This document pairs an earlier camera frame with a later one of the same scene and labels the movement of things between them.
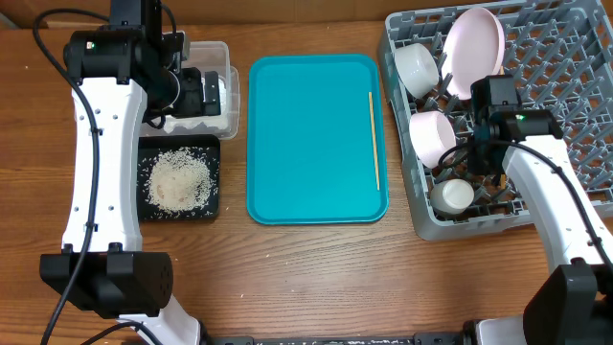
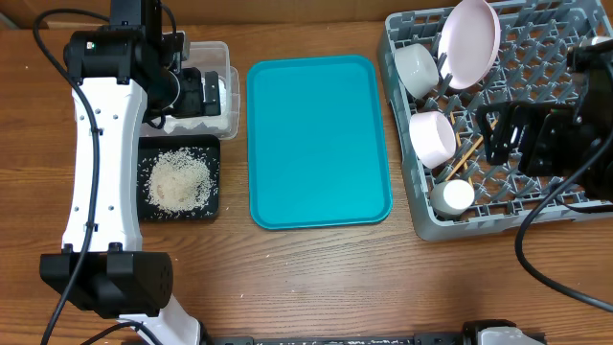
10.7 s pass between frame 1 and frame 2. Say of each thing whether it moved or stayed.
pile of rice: stayed
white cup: stayed
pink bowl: stayed
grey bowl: stayed
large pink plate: moved
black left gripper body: stayed
